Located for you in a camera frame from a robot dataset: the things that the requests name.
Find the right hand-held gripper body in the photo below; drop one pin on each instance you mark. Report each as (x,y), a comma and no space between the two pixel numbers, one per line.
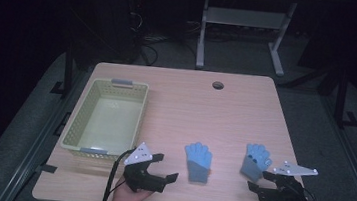
(287,194)

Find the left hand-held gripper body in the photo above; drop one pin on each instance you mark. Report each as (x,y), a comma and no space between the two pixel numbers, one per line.
(139,178)

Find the blue and grey knit glove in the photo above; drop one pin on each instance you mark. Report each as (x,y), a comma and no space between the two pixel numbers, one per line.
(255,160)
(198,161)

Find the cream perforated plastic basket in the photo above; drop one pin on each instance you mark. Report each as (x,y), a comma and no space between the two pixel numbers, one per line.
(107,119)

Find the black tape strip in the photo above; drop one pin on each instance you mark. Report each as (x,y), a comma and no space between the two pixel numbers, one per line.
(47,168)

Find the black metal stand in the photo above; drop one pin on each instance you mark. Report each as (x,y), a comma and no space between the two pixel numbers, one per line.
(341,97)
(68,69)

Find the grey metal floor rail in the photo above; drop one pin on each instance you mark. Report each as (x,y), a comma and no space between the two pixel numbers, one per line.
(354,159)
(32,152)

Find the white metal desk frame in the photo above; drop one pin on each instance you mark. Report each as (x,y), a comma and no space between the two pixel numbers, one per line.
(242,17)

